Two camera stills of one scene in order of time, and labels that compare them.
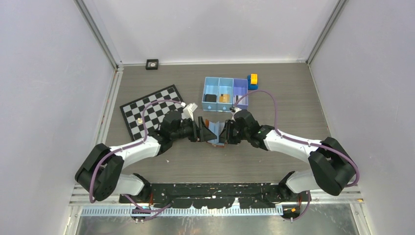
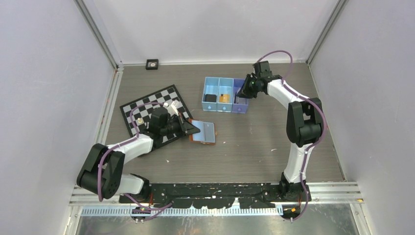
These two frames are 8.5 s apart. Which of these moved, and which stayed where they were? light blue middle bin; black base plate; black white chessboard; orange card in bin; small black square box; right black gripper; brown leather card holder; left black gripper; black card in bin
Moved: right black gripper; brown leather card holder; left black gripper
Stayed: light blue middle bin; orange card in bin; black card in bin; small black square box; black base plate; black white chessboard
